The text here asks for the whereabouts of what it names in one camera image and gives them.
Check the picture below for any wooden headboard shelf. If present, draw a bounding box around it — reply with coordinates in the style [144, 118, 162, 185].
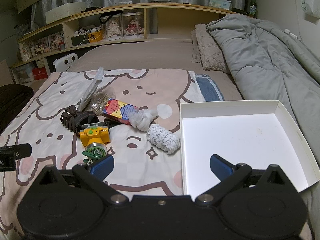
[10, 2, 258, 68]

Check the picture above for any doll in clear case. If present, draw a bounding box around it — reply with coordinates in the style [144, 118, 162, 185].
[122, 11, 145, 39]
[104, 14, 123, 41]

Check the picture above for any beige fluffy pillow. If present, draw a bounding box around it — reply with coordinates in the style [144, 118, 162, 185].
[191, 24, 232, 74]

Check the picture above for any printed figure box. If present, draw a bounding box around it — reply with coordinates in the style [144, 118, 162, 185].
[27, 36, 49, 57]
[48, 32, 66, 52]

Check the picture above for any white heater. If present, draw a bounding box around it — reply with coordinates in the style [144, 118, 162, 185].
[52, 53, 78, 73]

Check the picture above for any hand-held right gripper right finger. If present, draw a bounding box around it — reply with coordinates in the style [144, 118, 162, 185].
[195, 154, 298, 205]

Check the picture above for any white wall socket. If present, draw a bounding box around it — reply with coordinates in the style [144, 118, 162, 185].
[285, 29, 299, 40]

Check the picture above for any red box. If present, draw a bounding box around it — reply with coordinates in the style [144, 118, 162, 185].
[32, 67, 48, 80]

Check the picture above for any blue white cloth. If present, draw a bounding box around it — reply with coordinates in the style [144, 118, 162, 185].
[195, 74, 225, 102]

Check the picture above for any patterned white cloth bundle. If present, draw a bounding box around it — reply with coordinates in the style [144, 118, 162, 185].
[146, 124, 181, 154]

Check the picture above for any dark green box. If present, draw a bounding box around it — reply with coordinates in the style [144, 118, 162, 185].
[71, 34, 90, 48]

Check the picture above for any white storage box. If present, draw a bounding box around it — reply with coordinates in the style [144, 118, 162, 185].
[45, 2, 87, 24]

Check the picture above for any silver zip bag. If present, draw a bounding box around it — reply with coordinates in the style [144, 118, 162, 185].
[76, 66, 104, 112]

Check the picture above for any cartoon printed blanket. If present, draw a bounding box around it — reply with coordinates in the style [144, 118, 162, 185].
[0, 69, 203, 240]

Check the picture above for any dark cloth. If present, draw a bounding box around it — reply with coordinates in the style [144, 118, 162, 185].
[0, 84, 34, 133]

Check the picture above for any brown hair claw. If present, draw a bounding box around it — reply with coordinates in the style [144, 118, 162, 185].
[60, 105, 78, 133]

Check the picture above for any white cardboard box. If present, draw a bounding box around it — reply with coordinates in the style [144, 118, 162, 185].
[179, 100, 319, 196]

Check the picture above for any clear storage bin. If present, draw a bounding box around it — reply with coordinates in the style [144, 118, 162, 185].
[11, 64, 35, 84]

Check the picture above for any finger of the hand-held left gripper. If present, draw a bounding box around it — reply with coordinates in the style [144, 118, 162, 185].
[0, 143, 33, 159]

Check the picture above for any crumpled white plastic bag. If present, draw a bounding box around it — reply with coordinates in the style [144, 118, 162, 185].
[129, 107, 159, 132]

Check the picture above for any tissue box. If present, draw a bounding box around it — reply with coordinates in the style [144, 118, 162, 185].
[209, 0, 233, 11]

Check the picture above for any black strap loop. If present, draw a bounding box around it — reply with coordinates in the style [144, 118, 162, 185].
[99, 11, 123, 30]

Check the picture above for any yellow box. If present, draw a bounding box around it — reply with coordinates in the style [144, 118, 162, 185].
[89, 29, 103, 43]

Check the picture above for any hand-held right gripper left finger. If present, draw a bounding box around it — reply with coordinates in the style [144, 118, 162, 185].
[39, 154, 129, 205]

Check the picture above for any taupe bed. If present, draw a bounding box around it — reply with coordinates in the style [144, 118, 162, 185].
[66, 40, 245, 103]

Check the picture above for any colourful printed box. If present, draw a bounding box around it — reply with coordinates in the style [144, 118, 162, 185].
[102, 99, 139, 126]

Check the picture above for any green glass bottle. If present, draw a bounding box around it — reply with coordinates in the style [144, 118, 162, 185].
[248, 0, 257, 18]

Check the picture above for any grey quilted duvet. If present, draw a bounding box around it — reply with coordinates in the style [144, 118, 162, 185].
[205, 14, 320, 180]

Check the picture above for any white cable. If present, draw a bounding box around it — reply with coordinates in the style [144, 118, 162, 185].
[74, 27, 100, 47]

